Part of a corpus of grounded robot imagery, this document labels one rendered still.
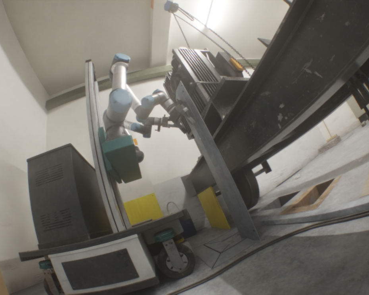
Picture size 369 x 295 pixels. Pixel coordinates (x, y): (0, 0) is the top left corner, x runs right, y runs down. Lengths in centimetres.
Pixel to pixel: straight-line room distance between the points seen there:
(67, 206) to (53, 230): 16
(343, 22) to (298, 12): 15
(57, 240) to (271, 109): 116
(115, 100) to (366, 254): 106
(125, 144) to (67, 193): 40
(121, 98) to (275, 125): 72
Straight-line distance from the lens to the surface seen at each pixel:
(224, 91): 110
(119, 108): 83
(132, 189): 205
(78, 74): 318
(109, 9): 267
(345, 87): 138
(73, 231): 88
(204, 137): 95
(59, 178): 94
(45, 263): 100
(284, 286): 52
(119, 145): 82
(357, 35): 58
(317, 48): 61
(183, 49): 169
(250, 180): 154
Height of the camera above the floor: 32
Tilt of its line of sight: 19 degrees up
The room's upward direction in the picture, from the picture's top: 24 degrees counter-clockwise
